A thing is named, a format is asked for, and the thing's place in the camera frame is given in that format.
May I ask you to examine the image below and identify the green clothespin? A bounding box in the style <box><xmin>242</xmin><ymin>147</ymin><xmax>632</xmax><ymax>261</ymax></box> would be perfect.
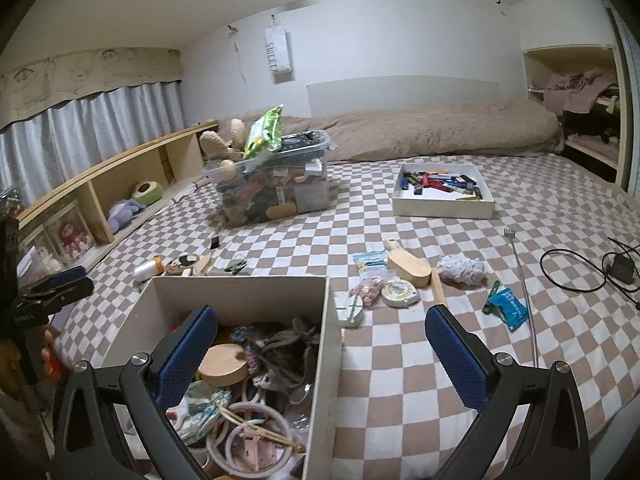
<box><xmin>224</xmin><ymin>257</ymin><xmax>247</xmax><ymax>275</ymax></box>

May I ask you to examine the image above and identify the doll in display case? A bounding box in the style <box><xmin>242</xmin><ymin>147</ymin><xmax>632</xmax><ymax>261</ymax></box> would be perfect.
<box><xmin>46</xmin><ymin>200</ymin><xmax>94</xmax><ymax>264</ymax></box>

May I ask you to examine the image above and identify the plastic film roll orange end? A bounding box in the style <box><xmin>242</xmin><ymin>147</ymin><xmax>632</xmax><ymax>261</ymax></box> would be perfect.
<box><xmin>132</xmin><ymin>255</ymin><xmax>165</xmax><ymax>284</ymax></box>

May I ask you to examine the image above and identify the wooden tag with face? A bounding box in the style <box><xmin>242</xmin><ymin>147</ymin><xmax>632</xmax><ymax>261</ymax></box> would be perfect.
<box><xmin>164</xmin><ymin>255</ymin><xmax>200</xmax><ymax>275</ymax></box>

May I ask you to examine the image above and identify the round wooden box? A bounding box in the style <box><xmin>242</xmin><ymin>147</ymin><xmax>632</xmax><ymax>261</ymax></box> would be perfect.
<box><xmin>198</xmin><ymin>344</ymin><xmax>248</xmax><ymax>387</ymax></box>

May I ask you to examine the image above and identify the beige duvet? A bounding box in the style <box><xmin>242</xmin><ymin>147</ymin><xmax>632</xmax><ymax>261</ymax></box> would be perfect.
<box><xmin>281</xmin><ymin>100</ymin><xmax>564</xmax><ymax>162</ymax></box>

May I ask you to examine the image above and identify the metal telescopic back scratcher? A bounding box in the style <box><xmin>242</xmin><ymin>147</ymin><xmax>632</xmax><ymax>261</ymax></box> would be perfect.
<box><xmin>503</xmin><ymin>228</ymin><xmax>539</xmax><ymax>367</ymax></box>

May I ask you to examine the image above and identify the white tape measure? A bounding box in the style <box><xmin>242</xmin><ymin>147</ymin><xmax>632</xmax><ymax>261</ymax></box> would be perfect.
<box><xmin>381</xmin><ymin>280</ymin><xmax>420</xmax><ymax>309</ymax></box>

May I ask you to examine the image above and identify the white embroidery hoop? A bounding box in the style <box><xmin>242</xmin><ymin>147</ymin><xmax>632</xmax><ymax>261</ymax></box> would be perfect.
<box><xmin>205</xmin><ymin>402</ymin><xmax>305</xmax><ymax>479</ymax></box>

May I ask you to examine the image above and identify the wooden headboard shelf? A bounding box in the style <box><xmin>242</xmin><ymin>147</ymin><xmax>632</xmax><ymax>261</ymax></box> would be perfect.
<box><xmin>17</xmin><ymin>120</ymin><xmax>218</xmax><ymax>270</ymax></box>

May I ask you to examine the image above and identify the large white cardboard box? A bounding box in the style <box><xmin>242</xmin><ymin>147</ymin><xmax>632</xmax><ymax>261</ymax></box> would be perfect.
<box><xmin>103</xmin><ymin>276</ymin><xmax>342</xmax><ymax>479</ymax></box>

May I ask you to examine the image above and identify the wooden brush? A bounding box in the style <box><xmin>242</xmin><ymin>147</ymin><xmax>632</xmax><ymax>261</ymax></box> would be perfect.
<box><xmin>384</xmin><ymin>240</ymin><xmax>432</xmax><ymax>288</ymax></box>

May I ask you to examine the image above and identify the green round plush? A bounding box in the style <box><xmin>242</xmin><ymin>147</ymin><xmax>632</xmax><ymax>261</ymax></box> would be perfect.
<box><xmin>131</xmin><ymin>180</ymin><xmax>164</xmax><ymax>207</ymax></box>

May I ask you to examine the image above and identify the black charger with cable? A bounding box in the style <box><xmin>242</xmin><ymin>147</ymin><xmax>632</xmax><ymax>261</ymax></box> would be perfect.
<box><xmin>539</xmin><ymin>237</ymin><xmax>639</xmax><ymax>311</ymax></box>

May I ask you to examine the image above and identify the blue packet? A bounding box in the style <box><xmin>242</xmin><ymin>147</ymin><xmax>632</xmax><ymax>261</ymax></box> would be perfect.
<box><xmin>482</xmin><ymin>281</ymin><xmax>529</xmax><ymax>333</ymax></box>

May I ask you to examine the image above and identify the flat white tray box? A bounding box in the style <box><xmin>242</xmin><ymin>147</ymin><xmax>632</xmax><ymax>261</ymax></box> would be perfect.
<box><xmin>392</xmin><ymin>162</ymin><xmax>496</xmax><ymax>220</ymax></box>

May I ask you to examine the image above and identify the white mesh bath puff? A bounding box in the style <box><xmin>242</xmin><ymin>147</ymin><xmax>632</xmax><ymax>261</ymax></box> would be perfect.
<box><xmin>436</xmin><ymin>254</ymin><xmax>486</xmax><ymax>287</ymax></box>

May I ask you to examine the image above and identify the clear plastic storage bin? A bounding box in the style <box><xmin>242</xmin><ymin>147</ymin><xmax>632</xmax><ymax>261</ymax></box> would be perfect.
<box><xmin>204</xmin><ymin>130</ymin><xmax>332</xmax><ymax>226</ymax></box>

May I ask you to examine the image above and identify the white hanging wall pouch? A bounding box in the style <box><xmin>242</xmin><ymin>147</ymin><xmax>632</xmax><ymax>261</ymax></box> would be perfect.
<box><xmin>264</xmin><ymin>14</ymin><xmax>293</xmax><ymax>75</ymax></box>

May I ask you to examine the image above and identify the green wet wipes pack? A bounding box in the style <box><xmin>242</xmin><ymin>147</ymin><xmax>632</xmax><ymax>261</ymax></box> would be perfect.
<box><xmin>244</xmin><ymin>105</ymin><xmax>283</xmax><ymax>158</ymax></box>

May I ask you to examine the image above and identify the wooden closet shelf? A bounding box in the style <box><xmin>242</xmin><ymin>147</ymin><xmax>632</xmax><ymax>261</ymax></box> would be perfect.
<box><xmin>523</xmin><ymin>44</ymin><xmax>634</xmax><ymax>188</ymax></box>

